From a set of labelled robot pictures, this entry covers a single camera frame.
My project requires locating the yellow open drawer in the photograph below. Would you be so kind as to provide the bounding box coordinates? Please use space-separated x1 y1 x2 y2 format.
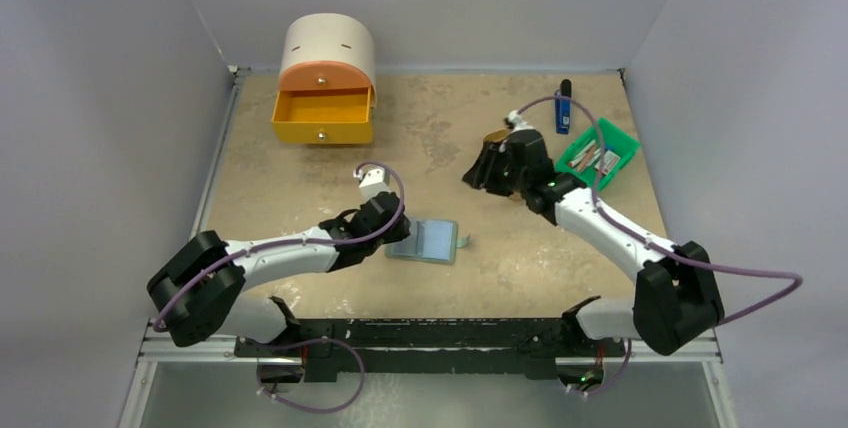
271 88 374 145

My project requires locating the white and orange drawer cabinet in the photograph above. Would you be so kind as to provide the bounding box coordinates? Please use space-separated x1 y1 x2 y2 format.
277 13 377 107

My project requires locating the green card holder wallet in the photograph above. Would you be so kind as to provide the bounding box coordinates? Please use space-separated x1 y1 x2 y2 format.
385 218 471 265

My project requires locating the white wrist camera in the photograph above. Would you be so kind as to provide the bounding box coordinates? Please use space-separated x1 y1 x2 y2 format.
354 167 391 201
504 111 533 133

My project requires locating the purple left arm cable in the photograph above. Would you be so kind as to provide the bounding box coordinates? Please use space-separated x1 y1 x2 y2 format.
150 161 407 414

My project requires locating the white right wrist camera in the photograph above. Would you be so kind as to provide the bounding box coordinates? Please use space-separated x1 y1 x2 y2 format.
504 111 533 133

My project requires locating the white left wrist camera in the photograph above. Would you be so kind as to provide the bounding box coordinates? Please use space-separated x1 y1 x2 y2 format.
354 167 391 201

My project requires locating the tan oval tray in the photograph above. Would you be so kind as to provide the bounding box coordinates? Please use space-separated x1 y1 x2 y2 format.
483 128 512 150

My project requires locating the blue lighter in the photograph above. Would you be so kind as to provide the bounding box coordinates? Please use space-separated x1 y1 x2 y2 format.
554 78 572 135

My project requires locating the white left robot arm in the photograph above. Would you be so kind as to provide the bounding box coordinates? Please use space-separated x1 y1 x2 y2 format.
146 191 410 357

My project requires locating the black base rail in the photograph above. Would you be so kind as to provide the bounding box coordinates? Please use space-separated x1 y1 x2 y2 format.
235 317 625 382

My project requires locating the green plastic bin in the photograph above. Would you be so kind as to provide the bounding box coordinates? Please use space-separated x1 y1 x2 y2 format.
555 118 641 191

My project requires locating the small box in bin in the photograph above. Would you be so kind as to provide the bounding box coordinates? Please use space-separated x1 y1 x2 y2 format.
594 150 620 176

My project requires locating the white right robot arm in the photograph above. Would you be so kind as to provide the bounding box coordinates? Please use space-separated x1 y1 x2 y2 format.
462 129 725 355

